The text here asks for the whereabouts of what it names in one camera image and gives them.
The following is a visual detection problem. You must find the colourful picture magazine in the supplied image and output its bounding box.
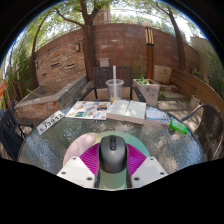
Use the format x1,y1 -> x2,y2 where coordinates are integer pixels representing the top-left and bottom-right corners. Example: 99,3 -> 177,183
65,100 -> 112,121

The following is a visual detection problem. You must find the white number plate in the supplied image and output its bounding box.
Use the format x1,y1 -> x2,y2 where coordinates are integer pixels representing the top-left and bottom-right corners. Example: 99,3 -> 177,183
36,110 -> 66,136

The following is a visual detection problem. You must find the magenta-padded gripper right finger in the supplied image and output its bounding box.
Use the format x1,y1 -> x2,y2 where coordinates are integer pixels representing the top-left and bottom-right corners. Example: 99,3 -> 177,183
124,143 -> 169,189

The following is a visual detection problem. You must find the wooden garden lamp post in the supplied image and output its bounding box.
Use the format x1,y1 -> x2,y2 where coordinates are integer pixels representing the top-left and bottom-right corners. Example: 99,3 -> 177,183
141,20 -> 156,81

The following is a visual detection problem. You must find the small white flower pot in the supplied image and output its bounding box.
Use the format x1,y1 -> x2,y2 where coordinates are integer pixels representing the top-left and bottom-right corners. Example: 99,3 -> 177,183
189,94 -> 201,109

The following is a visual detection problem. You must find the curved wooden bench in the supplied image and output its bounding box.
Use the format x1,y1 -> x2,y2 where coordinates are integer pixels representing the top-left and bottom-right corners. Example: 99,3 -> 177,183
169,68 -> 224,118

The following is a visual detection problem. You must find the grey wall box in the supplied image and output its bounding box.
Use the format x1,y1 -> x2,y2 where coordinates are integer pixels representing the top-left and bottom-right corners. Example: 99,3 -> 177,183
99,58 -> 110,68

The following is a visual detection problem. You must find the black slatted chair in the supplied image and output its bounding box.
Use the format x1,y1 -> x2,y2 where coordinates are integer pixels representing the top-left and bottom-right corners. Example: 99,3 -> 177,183
0,106 -> 34,161

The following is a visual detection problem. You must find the clear plastic cup with straw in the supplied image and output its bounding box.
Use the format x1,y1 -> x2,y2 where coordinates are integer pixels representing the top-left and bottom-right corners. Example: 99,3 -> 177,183
105,65 -> 125,103

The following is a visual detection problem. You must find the slim tree trunk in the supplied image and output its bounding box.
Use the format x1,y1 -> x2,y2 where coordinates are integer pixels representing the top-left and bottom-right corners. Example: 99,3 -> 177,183
156,0 -> 188,71

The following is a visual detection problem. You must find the dark wooden slatted chair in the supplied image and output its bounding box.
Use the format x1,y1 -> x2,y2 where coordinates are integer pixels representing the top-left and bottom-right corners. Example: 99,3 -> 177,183
81,65 -> 147,103

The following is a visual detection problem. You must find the concrete planter with plant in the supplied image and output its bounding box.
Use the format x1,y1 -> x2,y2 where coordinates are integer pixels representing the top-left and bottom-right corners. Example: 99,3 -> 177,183
132,76 -> 160,107

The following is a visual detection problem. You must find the stone raised garden bed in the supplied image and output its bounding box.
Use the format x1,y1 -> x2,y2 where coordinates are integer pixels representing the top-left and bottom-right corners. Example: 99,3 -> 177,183
14,75 -> 89,126

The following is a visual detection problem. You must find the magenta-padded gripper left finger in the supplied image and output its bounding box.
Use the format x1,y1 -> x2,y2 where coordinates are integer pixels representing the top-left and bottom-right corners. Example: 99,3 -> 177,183
56,143 -> 103,190

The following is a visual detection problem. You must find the pale stone block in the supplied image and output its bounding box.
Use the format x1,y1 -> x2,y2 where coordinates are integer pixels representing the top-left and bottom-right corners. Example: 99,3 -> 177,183
153,64 -> 173,84

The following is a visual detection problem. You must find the black and grey computer mouse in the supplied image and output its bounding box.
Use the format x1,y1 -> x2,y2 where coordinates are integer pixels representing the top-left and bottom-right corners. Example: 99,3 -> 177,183
98,134 -> 129,174

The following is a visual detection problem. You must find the large forked tree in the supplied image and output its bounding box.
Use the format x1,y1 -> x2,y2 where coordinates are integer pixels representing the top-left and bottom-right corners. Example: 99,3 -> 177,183
54,0 -> 108,81

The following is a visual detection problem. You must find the brown wicker armchair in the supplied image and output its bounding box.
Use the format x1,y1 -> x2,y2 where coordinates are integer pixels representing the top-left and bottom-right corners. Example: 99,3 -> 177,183
179,102 -> 224,161

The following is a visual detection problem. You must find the white and blue box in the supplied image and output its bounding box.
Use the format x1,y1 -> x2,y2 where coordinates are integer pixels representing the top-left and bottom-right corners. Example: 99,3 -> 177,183
145,109 -> 170,126

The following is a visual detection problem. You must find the white open book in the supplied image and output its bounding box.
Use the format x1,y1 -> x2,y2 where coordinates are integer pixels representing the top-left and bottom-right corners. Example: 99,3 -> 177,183
105,99 -> 148,125

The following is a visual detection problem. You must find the green wet wipes pack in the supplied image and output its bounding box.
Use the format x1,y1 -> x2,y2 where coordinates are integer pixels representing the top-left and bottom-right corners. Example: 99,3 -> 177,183
169,119 -> 189,135

